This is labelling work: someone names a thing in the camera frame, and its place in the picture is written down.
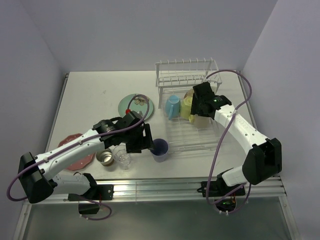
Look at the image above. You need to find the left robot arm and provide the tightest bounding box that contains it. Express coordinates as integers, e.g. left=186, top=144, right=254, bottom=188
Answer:
left=18, top=111, right=155, bottom=204

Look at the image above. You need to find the floral ceramic bowl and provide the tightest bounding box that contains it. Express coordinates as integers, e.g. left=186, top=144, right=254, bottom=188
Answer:
left=183, top=89, right=194, bottom=99

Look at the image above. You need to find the beige plastic cup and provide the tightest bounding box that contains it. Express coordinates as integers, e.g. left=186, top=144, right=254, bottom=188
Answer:
left=193, top=114, right=210, bottom=129

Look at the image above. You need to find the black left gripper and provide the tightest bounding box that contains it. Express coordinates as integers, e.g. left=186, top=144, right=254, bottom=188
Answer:
left=122, top=123, right=155, bottom=154

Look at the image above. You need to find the white wire dish rack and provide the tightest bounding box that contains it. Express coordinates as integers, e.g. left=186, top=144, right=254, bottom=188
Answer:
left=155, top=59, right=222, bottom=154

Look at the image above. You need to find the pink speckled plate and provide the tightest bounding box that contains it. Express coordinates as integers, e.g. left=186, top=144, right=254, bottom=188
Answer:
left=57, top=133, right=95, bottom=172

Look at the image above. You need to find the aluminium table edge rail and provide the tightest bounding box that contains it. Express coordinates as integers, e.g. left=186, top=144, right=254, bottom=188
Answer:
left=31, top=177, right=287, bottom=205

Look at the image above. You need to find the clear glass tumbler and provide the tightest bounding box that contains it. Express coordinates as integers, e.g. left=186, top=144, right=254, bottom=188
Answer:
left=112, top=145, right=132, bottom=170

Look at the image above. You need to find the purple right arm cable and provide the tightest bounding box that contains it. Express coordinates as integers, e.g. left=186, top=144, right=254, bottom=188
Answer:
left=204, top=69, right=252, bottom=213

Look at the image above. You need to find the metal tin cup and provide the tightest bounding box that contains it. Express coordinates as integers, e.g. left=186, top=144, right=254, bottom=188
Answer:
left=95, top=148, right=115, bottom=167

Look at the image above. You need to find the green floral plate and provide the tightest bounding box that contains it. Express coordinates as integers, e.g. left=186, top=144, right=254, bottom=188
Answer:
left=118, top=93, right=154, bottom=120

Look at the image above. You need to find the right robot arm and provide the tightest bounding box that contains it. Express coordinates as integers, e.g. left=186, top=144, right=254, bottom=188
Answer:
left=191, top=82, right=282, bottom=197

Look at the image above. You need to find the purple plastic cup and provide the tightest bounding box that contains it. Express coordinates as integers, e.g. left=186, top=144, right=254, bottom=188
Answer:
left=150, top=138, right=169, bottom=163

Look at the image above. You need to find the yellow-green faceted mug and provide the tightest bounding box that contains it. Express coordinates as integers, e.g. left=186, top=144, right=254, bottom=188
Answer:
left=180, top=96, right=194, bottom=124

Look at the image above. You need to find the blue ceramic mug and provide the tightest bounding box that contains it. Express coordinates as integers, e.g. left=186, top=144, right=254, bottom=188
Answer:
left=165, top=95, right=181, bottom=120

